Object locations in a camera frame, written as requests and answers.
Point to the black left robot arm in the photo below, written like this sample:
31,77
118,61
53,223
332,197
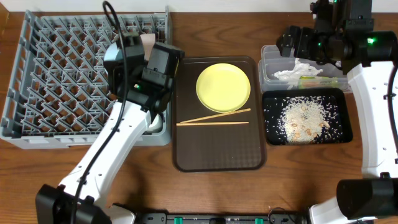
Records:
144,88

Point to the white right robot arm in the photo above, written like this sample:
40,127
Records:
344,36

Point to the grey dishwasher rack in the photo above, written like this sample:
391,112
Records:
58,93

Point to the brown serving tray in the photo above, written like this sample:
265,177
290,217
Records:
216,148

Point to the yellow plate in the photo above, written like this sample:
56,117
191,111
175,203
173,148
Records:
223,87

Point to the green wrapper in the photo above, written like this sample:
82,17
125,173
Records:
305,82

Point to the white cup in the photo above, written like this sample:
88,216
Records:
156,125

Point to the rice food waste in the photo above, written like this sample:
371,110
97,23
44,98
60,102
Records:
302,120

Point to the white tissue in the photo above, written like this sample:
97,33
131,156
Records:
300,69

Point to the clear plastic bin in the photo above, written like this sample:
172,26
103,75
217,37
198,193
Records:
271,62

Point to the black waste tray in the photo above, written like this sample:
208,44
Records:
335,92

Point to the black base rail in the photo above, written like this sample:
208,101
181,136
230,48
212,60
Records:
273,218

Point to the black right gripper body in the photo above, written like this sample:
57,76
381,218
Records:
321,48

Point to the wooden chopstick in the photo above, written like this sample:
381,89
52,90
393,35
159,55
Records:
216,115
213,123

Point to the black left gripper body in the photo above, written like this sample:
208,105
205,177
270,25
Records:
125,42

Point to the pink bowl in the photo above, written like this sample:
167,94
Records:
148,41

